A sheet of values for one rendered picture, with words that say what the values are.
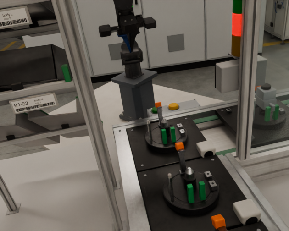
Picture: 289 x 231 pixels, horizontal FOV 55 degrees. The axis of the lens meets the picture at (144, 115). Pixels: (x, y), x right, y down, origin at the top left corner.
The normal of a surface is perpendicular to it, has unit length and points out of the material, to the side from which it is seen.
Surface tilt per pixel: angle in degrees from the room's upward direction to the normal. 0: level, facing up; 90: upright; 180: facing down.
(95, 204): 0
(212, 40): 90
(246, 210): 0
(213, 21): 90
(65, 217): 0
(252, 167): 90
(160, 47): 90
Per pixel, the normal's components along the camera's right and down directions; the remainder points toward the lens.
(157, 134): -0.13, -0.86
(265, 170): 0.18, 0.48
